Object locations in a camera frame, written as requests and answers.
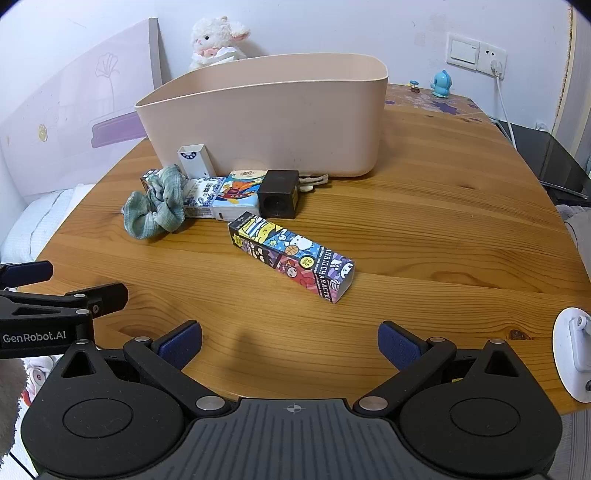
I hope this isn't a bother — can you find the white lamb plush toy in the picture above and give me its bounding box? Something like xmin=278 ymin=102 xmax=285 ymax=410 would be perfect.
xmin=188 ymin=16 xmax=253 ymax=73

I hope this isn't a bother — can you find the colourful cartoon print box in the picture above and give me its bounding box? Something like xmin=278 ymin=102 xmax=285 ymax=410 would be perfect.
xmin=228 ymin=211 xmax=356 ymax=305

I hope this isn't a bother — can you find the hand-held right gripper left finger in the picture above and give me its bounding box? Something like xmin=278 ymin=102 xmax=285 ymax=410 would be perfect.
xmin=59 ymin=320 xmax=232 ymax=414

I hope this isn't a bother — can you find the purple floral table mat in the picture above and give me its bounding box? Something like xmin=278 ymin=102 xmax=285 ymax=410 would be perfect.
xmin=384 ymin=83 xmax=496 ymax=125

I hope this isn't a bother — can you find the red and white toy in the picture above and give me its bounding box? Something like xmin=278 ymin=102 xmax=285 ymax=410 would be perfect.
xmin=20 ymin=354 xmax=59 ymax=408

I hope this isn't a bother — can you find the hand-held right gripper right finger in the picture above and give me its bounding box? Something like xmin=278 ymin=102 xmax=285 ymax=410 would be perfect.
xmin=353 ymin=320 xmax=525 ymax=414

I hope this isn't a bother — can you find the black cube box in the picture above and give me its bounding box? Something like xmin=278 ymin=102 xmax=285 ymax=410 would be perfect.
xmin=257 ymin=169 xmax=301 ymax=220

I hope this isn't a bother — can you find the pink bed headboard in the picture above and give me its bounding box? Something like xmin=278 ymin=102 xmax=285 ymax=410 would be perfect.
xmin=0 ymin=17 xmax=163 ymax=205

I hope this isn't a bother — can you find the blue and white packet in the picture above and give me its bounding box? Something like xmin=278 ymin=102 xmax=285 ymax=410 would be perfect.
xmin=141 ymin=168 xmax=228 ymax=220

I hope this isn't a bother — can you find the white round mount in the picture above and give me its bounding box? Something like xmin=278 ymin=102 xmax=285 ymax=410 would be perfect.
xmin=553 ymin=306 xmax=591 ymax=405

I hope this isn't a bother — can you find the pink plastic storage bin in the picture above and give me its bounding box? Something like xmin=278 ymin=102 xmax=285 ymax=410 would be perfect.
xmin=135 ymin=53 xmax=389 ymax=179

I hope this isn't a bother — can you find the small white box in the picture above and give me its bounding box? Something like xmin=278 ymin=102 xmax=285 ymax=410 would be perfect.
xmin=177 ymin=143 xmax=214 ymax=181

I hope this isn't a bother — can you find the white wall switch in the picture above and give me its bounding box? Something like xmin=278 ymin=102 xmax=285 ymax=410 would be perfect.
xmin=445 ymin=32 xmax=481 ymax=70

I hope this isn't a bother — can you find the blue figurine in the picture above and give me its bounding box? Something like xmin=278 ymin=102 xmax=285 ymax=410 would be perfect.
xmin=429 ymin=69 xmax=454 ymax=99

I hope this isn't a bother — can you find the white plug with cable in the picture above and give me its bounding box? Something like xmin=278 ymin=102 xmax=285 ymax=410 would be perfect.
xmin=489 ymin=57 xmax=519 ymax=149

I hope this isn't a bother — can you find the grey cloth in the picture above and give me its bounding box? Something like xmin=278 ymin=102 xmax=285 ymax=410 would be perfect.
xmin=556 ymin=203 xmax=591 ymax=251

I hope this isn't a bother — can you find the green checked scrunchie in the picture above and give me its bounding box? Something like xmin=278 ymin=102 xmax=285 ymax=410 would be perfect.
xmin=122 ymin=164 xmax=195 ymax=240

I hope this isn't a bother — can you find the white wall socket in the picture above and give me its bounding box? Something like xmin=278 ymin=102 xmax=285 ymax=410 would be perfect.
xmin=477 ymin=41 xmax=508 ymax=77

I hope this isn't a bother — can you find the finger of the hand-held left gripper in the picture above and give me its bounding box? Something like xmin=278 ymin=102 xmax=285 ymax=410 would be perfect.
xmin=0 ymin=282 xmax=129 ymax=320
xmin=0 ymin=260 xmax=54 ymax=289

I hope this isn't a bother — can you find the beige cord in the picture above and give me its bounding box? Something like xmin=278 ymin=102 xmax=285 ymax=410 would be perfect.
xmin=298 ymin=172 xmax=330 ymax=193

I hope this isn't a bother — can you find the black side table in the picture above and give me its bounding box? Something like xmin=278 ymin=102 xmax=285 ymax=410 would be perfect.
xmin=496 ymin=121 xmax=591 ymax=206

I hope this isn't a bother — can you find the white bedding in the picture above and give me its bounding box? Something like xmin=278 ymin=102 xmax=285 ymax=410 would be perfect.
xmin=0 ymin=183 xmax=96 ymax=267

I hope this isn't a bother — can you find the colourful tissue pack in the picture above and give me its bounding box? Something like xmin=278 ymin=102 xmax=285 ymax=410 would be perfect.
xmin=213 ymin=169 xmax=269 ymax=223

